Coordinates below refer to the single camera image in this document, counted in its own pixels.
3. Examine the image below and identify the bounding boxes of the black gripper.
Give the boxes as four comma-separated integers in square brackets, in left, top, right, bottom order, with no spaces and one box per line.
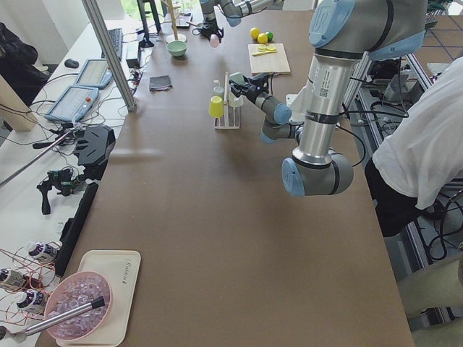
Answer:
[229,75,264,105]
[200,20,224,43]

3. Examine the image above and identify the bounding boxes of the pink cup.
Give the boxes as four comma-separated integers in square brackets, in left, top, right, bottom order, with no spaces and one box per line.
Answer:
[209,34,221,48]

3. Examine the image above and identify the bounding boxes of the light green cup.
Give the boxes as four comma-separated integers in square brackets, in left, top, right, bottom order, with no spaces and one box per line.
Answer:
[229,72,245,85]

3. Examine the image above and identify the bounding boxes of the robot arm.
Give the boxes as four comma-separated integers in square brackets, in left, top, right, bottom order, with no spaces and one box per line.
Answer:
[281,1,428,197]
[197,0,277,44]

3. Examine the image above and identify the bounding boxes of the white cup front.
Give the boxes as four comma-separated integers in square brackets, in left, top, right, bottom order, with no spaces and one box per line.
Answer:
[229,96,244,108]

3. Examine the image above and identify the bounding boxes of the yellow cup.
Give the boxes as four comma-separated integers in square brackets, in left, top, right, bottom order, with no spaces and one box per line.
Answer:
[208,95,224,118]

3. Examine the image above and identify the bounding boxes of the green bowl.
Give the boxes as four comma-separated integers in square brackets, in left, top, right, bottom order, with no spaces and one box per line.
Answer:
[166,40,187,58]

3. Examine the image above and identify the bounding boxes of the wooden mug tree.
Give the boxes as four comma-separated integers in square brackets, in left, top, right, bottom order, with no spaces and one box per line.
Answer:
[161,0,187,43]

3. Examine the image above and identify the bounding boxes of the wooden cutting board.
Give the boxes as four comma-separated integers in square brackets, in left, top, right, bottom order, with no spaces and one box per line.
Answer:
[247,43,291,74]

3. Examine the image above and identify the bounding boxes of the yellow lemon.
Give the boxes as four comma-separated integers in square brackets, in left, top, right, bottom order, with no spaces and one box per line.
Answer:
[257,33,268,44]
[250,27,260,40]

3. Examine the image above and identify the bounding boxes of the lemon slices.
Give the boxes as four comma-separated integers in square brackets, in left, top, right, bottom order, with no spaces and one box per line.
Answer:
[258,45,276,52]

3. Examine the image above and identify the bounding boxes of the yellow plastic knife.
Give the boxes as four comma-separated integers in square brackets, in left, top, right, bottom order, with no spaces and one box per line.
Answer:
[252,51,277,56]

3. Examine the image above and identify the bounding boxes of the grey cloth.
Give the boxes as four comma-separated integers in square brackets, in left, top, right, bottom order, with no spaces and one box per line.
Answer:
[149,75,172,91]

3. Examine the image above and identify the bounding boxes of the black keyboard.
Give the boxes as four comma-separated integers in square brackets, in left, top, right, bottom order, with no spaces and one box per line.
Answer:
[107,28,123,60]

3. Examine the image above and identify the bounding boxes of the blue teach pendant far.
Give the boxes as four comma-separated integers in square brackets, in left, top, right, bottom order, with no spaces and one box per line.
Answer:
[75,59,112,90]

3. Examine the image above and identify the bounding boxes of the blue teach pendant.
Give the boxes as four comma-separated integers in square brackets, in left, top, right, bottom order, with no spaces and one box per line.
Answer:
[44,85,99,123]
[75,59,112,90]

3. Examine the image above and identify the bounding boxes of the black mouse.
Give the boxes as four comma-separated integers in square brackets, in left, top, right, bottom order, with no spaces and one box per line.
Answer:
[64,59,80,69]

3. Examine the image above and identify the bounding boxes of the blue teach pendant near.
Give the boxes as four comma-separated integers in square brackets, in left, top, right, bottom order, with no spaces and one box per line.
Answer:
[44,85,99,123]

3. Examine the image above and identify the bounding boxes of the black perforated device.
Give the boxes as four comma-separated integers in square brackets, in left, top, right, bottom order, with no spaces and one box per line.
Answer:
[73,125,116,180]

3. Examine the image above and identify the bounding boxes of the person in white shirt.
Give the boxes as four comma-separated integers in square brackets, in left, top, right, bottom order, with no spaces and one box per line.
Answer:
[365,58,462,237]

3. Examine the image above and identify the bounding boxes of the person in black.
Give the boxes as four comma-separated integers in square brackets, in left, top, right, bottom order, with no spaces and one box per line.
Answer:
[1,22,48,106]

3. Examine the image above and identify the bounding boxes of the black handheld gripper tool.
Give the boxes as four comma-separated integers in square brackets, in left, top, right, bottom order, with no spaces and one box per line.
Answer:
[36,167,88,215]

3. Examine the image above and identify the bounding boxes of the cream tray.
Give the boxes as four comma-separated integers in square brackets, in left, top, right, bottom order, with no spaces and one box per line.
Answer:
[62,250,141,346]

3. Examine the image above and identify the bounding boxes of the pink bowl of ice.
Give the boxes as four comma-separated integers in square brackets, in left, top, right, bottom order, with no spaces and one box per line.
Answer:
[44,271,111,341]

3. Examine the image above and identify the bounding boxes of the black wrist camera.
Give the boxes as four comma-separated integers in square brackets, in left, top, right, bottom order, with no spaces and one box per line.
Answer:
[250,72,271,94]

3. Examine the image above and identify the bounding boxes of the white wire cup rack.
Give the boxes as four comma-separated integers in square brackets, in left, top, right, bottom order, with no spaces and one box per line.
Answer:
[214,72,241,130]

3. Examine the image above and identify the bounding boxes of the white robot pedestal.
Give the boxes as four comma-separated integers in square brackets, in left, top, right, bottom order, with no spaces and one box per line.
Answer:
[285,77,313,122]

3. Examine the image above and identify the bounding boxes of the aluminium frame post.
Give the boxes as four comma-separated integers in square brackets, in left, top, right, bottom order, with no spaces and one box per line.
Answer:
[82,0,136,112]

